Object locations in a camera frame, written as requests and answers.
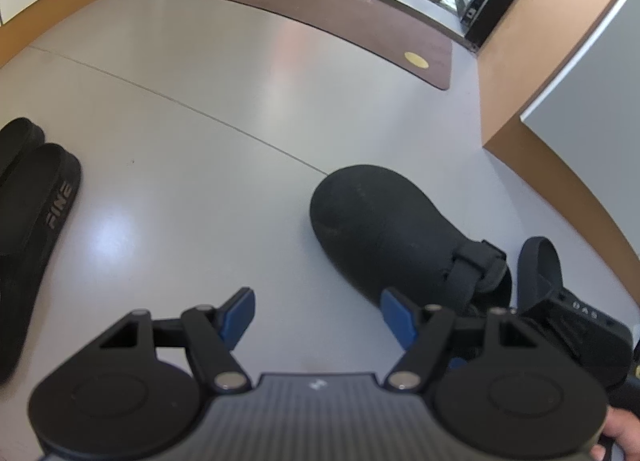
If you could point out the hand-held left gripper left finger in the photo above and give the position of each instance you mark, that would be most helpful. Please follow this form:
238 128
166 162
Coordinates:
240 313

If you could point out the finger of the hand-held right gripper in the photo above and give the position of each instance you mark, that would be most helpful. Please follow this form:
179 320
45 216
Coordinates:
457 363

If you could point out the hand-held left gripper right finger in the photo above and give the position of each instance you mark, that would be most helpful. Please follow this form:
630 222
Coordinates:
398 316

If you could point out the black bear slide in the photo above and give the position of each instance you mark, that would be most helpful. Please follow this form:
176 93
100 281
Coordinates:
35 241
17 141

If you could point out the person's right hand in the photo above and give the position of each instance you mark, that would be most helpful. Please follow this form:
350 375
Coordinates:
622 436

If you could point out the white cabinet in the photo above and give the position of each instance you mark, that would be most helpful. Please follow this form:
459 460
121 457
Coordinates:
590 116

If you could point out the brown door mat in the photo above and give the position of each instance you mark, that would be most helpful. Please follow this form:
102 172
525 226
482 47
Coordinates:
325 11

